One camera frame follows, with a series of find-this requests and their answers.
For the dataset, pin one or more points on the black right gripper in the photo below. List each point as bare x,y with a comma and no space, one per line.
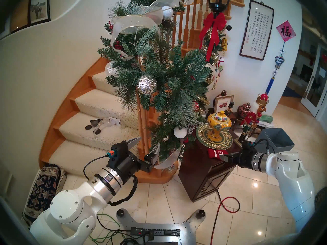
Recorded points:
244,159

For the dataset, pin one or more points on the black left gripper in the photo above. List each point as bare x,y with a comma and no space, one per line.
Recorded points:
130,169

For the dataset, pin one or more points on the red knitted mitten ornament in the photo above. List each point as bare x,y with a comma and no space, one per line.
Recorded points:
215,154

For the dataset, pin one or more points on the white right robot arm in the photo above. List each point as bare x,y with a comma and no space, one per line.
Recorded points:
293,185

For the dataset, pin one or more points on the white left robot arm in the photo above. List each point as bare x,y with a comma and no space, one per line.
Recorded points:
69,206

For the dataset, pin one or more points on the white glitter ball ornament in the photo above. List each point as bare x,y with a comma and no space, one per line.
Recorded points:
167,12
180,132

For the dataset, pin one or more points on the green jade ornament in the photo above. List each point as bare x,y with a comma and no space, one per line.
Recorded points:
267,118

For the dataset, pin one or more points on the red ribbed ball ornament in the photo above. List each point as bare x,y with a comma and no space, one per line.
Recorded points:
196,106

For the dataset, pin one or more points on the silver faceted ball ornament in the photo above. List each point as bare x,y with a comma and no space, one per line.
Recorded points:
147,85

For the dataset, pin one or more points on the gold bell ornament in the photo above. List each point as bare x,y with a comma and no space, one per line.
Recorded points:
224,44

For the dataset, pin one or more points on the dark wooden cabinet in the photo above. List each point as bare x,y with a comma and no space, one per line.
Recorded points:
201,173

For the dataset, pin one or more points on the ornate round plate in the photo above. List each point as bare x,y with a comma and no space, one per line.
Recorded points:
203,136

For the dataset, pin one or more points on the yellow porcelain lidded jar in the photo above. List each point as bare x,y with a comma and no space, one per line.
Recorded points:
219,123

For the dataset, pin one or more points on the dark wooden side table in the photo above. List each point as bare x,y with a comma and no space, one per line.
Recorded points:
233,119

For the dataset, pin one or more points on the clear plastic packaging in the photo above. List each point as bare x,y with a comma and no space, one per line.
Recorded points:
109,122

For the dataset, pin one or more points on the frosted pinecone cluster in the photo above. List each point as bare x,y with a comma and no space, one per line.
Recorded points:
190,129

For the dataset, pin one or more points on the large red nutcracker figure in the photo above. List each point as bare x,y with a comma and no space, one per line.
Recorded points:
251,118

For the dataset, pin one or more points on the dark red lidded jar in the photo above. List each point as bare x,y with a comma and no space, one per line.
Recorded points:
244,109

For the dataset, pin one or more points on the small black-hat nutcracker figure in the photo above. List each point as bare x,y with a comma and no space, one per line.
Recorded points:
230,106

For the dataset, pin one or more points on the small white framed picture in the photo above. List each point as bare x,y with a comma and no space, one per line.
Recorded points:
222,104

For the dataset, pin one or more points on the grey plastic bin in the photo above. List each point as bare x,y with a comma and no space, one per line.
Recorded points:
278,139

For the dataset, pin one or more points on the black base knob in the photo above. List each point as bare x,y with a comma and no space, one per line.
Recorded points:
120,212
201,213

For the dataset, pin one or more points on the carpeted wooden staircase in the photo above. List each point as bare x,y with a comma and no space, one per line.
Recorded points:
97,104

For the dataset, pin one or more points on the brown ceramic vase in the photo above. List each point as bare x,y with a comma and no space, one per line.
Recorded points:
223,92

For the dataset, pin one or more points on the green pine garland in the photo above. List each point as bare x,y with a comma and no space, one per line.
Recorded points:
178,78

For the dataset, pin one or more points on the black power strip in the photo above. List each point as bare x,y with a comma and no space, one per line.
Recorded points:
161,232

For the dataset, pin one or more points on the dark floral patterned rug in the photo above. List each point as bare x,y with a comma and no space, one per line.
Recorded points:
44,188

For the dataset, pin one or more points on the blue vase tassel hanging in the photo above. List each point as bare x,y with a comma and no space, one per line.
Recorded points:
279,60

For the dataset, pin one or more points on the white glass door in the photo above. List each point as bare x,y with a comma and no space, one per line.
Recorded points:
315,91

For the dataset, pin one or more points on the framed Chinese calligraphy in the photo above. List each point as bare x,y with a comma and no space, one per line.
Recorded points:
256,30

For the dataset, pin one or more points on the red velvet bow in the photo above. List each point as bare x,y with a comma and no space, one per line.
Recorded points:
215,21

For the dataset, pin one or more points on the red diamond fu sign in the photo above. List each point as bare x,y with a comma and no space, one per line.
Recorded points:
286,31

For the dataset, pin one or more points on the black lantern lamp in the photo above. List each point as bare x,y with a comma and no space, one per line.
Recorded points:
219,0

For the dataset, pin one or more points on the black framed horse photo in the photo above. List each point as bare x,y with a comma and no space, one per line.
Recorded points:
38,9

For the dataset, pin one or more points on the brown framed picture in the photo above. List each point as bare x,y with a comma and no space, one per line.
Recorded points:
20,16

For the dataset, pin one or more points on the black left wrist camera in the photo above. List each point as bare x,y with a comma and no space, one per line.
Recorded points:
121,151

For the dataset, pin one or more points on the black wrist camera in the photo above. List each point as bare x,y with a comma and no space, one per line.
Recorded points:
247,146
121,151

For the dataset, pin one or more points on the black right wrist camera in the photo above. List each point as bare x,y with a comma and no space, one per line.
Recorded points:
247,146

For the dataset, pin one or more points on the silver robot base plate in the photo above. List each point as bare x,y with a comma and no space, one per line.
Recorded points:
186,229

